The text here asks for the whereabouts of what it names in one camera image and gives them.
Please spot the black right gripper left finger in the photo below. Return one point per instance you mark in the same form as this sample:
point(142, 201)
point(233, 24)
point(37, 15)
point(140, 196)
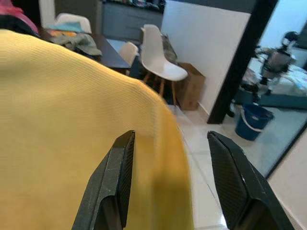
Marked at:
point(108, 187)

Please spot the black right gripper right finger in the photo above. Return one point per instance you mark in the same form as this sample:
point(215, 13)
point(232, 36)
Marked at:
point(235, 182)

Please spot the yellow shirt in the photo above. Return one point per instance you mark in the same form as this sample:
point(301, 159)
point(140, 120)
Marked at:
point(60, 119)

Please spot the grey green shirt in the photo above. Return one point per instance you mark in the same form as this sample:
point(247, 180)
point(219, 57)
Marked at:
point(79, 44)

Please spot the blue plastic bucket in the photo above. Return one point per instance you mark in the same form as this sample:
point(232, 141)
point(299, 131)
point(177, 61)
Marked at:
point(251, 122)

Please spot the brown cardboard box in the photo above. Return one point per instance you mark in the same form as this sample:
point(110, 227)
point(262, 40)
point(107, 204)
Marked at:
point(192, 91)

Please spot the dark brown wooden table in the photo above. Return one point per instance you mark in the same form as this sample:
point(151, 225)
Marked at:
point(112, 57)

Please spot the camouflage garment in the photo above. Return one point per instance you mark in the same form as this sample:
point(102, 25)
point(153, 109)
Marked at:
point(170, 48)

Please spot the teal cloth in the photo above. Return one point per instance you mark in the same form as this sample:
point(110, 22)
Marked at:
point(64, 26)

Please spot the grey kitchen base cabinets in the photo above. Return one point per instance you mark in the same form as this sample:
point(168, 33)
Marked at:
point(129, 21)

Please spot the pink plastic bag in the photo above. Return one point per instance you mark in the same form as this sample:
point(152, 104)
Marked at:
point(14, 14)

